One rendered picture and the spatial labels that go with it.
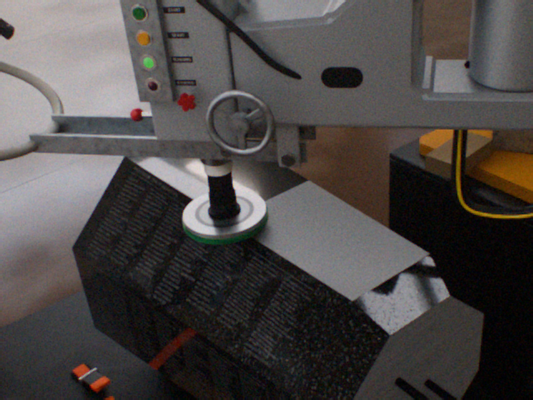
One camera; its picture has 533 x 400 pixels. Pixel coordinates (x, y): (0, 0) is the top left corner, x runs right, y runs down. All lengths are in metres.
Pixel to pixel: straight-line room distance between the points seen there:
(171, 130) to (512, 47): 0.71
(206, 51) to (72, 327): 1.69
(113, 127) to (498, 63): 0.94
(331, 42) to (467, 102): 0.29
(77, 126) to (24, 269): 1.57
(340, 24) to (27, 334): 1.97
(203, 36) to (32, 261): 2.12
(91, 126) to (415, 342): 0.96
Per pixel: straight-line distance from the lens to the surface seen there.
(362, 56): 1.36
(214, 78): 1.43
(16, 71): 2.06
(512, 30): 1.35
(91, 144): 1.69
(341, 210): 1.79
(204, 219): 1.70
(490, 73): 1.39
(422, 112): 1.40
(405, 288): 1.57
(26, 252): 3.42
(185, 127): 1.51
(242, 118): 1.39
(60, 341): 2.82
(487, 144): 2.12
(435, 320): 1.62
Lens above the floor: 1.80
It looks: 31 degrees down
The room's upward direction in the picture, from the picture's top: 6 degrees counter-clockwise
